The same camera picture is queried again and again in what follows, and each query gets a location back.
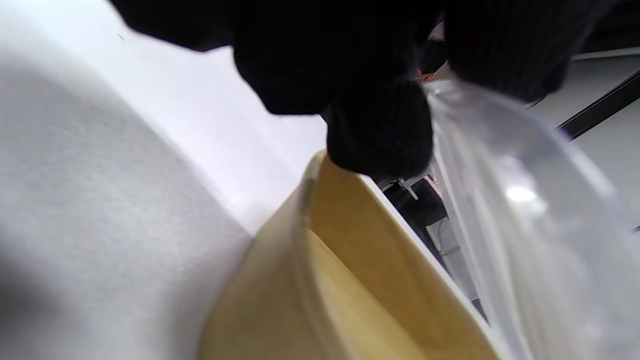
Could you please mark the person's left hand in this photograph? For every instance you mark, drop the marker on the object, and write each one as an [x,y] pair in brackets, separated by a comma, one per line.
[325,50]

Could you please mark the brown paper takeout box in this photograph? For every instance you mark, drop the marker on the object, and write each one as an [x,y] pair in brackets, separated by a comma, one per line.
[360,235]

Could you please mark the clear plastic takeout lid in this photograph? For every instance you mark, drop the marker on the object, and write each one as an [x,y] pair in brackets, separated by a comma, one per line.
[525,225]

